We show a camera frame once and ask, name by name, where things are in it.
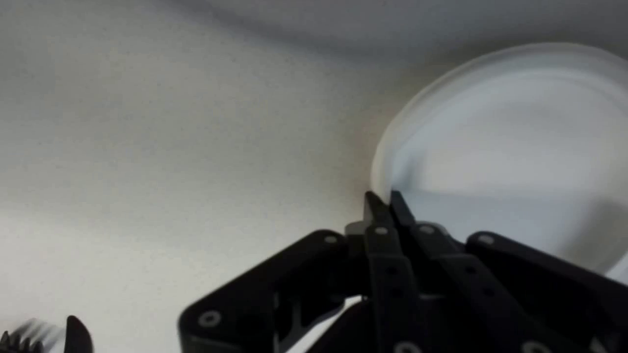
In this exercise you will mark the black plastic knife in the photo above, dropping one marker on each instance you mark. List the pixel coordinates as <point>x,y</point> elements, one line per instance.
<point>79,335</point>

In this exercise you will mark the white paper plate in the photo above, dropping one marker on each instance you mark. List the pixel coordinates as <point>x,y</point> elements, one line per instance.
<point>511,143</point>

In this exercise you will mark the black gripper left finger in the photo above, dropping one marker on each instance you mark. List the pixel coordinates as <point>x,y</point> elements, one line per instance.
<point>386,286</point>

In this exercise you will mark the black plastic fork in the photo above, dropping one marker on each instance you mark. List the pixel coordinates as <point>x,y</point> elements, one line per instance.
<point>26,335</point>

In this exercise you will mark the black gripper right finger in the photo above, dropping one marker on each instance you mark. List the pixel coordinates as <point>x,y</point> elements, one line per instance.
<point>478,280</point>

